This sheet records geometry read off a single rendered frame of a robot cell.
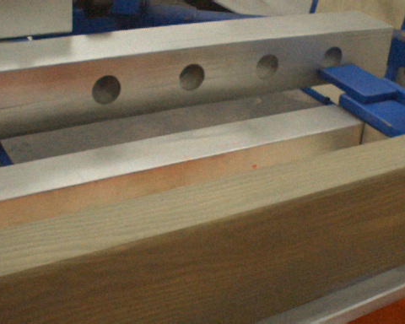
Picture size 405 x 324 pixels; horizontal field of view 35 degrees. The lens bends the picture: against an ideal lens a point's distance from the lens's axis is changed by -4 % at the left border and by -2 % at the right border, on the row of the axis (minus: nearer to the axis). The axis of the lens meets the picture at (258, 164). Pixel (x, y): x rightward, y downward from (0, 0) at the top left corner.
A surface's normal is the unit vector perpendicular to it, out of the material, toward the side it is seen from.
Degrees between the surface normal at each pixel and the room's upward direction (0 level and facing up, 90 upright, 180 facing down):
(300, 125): 0
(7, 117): 90
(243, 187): 0
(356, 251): 90
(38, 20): 90
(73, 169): 0
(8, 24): 90
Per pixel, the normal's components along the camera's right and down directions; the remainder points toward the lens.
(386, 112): 0.11, -0.87
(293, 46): 0.55, 0.46
